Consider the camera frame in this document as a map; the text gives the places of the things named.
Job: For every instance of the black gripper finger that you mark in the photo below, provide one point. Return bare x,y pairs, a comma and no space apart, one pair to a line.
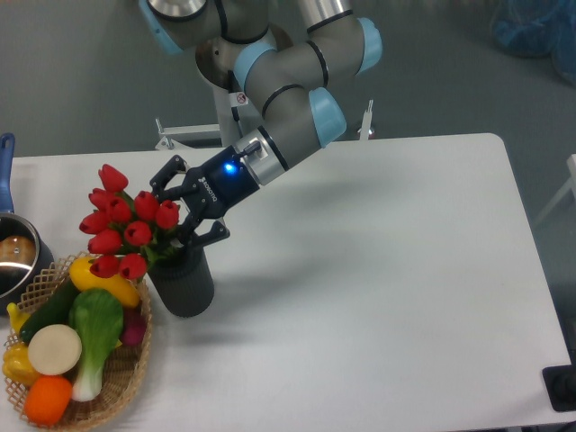
188,237
184,192

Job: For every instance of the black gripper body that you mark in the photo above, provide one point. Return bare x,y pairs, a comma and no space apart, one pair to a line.
217,185

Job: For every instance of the red tulip bouquet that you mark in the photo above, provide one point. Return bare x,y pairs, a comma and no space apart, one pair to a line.
129,235

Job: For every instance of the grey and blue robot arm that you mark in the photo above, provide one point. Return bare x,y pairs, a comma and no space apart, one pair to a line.
295,122

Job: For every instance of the dark grey ribbed vase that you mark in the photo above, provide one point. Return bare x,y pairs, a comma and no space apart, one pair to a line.
184,284

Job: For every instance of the purple red radish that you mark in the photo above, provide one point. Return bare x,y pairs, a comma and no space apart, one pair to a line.
134,328

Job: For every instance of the yellow squash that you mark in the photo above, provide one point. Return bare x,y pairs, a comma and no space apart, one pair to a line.
83,279

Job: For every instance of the green bok choy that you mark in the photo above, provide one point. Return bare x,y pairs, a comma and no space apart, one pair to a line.
97,317

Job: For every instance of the woven wicker basket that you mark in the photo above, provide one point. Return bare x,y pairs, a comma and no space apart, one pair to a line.
123,372

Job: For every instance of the dark green cucumber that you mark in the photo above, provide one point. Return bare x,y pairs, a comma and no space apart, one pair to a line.
54,310

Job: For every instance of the cream round radish slice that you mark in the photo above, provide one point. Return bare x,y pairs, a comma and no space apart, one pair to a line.
54,350

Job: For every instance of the yellow banana tip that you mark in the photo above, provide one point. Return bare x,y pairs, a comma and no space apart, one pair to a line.
17,317

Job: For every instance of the orange fruit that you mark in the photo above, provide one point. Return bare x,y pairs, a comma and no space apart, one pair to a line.
47,400

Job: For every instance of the yellow bell pepper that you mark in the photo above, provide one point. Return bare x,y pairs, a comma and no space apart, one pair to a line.
18,367

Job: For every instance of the blue plastic bag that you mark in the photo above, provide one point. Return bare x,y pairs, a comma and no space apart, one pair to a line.
537,29

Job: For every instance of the black device at table edge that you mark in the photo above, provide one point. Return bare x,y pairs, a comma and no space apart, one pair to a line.
560,386

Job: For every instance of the blue handled saucepan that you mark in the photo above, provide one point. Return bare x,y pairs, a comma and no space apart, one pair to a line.
23,253

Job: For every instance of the white chair frame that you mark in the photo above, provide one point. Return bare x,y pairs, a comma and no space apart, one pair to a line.
562,198

